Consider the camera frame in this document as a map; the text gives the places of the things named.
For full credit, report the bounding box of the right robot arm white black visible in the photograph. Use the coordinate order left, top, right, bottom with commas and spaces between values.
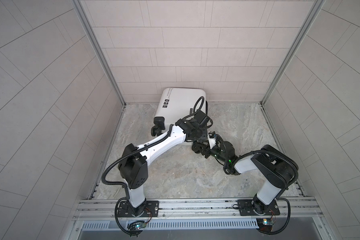
192, 141, 299, 215

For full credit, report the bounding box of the aluminium corner profile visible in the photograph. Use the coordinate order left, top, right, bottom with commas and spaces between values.
261, 0, 326, 105
71, 0, 126, 106

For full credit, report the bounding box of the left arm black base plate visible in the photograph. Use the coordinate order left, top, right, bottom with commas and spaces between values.
116, 201, 159, 218

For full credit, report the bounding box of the green circuit board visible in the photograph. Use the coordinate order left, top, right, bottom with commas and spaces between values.
128, 221, 147, 231
256, 218, 275, 233

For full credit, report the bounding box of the left aluminium corner profile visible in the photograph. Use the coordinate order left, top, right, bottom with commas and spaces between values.
71, 0, 126, 106

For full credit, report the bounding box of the black corrugated cable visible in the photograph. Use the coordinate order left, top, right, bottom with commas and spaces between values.
214, 134, 299, 236
101, 95, 206, 237

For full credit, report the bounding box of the left green circuit board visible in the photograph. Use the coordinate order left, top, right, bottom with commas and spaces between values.
128, 221, 147, 231

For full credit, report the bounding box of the left black corrugated cable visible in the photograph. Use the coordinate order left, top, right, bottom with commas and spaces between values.
101, 95, 206, 237

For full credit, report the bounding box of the right green circuit board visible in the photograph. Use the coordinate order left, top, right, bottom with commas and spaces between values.
256, 218, 275, 233

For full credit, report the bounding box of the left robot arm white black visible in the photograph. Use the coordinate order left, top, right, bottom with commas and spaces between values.
118, 111, 212, 217

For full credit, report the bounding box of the right aluminium corner profile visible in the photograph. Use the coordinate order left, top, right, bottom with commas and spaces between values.
261, 0, 326, 105

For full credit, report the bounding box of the right black corrugated cable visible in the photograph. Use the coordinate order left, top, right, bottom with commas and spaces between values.
214, 134, 299, 236

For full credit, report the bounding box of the aluminium mounting rail frame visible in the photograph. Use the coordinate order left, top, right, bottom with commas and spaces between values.
63, 197, 335, 240

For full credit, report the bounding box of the black and white suitcase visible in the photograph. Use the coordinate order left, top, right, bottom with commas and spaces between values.
151, 88, 206, 137

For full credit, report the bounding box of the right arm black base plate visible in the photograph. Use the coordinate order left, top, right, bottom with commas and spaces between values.
232, 199, 280, 216

